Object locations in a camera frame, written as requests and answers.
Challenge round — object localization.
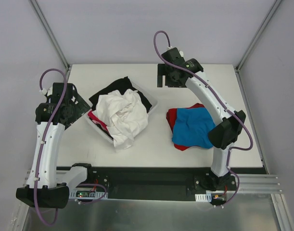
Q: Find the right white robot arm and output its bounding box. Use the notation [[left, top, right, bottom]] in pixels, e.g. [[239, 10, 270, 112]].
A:
[[158, 47, 246, 191]]

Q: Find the white plastic basket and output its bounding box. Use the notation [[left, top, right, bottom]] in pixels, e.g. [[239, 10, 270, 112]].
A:
[[83, 79, 158, 144]]

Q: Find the white cable duct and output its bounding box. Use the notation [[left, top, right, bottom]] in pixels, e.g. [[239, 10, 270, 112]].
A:
[[195, 193, 212, 203], [69, 191, 108, 200]]

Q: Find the white t shirt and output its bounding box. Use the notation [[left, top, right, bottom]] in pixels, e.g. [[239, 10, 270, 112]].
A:
[[92, 89, 149, 152]]

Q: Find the aluminium rail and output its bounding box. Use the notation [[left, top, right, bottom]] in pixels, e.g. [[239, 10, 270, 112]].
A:
[[24, 168, 282, 193]]

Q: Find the right white cable duct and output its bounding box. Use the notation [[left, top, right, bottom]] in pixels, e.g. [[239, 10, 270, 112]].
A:
[[195, 193, 212, 203]]

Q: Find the pink t shirt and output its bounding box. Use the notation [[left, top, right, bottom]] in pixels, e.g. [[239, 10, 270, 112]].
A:
[[87, 111, 109, 133]]

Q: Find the blue t shirt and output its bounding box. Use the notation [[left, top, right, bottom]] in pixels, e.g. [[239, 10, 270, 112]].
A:
[[172, 107, 215, 149]]

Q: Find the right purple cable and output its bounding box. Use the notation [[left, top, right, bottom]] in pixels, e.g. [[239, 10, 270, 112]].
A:
[[153, 30, 254, 209]]

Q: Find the black t shirt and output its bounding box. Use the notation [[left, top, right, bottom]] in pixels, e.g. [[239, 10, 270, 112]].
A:
[[89, 77, 152, 112]]

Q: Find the red t shirt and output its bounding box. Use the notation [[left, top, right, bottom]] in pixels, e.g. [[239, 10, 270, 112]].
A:
[[166, 103, 205, 151]]

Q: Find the left white cable duct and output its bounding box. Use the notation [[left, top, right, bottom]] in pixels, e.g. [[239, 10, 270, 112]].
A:
[[69, 191, 108, 200]]

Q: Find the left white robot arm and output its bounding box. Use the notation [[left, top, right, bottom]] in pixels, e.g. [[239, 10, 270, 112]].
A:
[[16, 83, 95, 209]]

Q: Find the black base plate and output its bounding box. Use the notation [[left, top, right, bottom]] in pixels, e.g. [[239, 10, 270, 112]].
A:
[[66, 166, 237, 202]]

